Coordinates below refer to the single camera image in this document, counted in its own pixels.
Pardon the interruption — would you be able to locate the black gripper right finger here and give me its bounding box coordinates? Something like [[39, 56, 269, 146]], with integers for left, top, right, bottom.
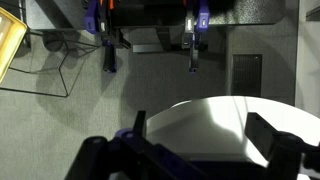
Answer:
[[244, 112, 320, 180]]

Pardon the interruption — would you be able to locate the yellow rimmed tray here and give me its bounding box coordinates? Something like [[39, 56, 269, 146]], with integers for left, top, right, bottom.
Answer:
[[0, 7, 28, 82]]

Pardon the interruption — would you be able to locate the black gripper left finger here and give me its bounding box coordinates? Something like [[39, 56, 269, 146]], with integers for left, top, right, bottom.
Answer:
[[65, 111, 187, 180]]

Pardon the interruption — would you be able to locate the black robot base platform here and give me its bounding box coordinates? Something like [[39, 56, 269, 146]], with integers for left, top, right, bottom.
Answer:
[[25, 0, 287, 54]]

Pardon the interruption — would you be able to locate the blue spring clamp right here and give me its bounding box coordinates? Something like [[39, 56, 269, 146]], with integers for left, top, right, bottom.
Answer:
[[182, 0, 210, 73]]

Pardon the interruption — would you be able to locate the blue spring clamp left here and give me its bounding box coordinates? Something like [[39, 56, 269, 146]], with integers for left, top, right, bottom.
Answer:
[[81, 0, 131, 73]]

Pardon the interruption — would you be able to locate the blue spring clamp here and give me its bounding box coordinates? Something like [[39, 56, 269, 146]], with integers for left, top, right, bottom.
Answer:
[[81, 0, 131, 73], [182, 0, 210, 73]]

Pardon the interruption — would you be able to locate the black wire frame stand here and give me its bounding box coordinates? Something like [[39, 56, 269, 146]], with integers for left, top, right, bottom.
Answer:
[[0, 30, 99, 98]]

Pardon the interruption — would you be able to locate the round white pedestal table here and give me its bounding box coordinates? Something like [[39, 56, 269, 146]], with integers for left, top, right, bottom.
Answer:
[[147, 96, 320, 180]]

